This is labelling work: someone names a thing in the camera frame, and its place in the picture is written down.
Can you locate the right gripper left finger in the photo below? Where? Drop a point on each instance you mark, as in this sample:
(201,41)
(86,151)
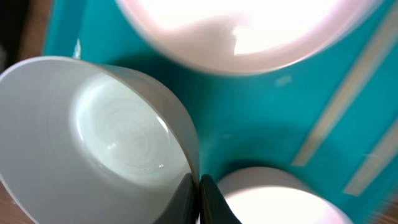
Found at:
(183,207)

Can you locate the grey bowl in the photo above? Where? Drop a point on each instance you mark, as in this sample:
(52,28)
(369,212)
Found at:
(88,143)

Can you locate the pink bowl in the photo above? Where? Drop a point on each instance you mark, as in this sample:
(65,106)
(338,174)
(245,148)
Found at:
(268,195)

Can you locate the wooden chopstick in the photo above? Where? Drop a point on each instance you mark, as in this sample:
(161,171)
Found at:
(374,53)
(382,154)

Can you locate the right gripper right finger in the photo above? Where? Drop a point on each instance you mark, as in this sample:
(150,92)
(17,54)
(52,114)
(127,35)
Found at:
(214,209)

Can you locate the teal serving tray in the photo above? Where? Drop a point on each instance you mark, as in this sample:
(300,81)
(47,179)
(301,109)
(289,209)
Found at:
(261,119)

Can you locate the white round plate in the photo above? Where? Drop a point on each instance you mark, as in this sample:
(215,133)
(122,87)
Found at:
(243,37)

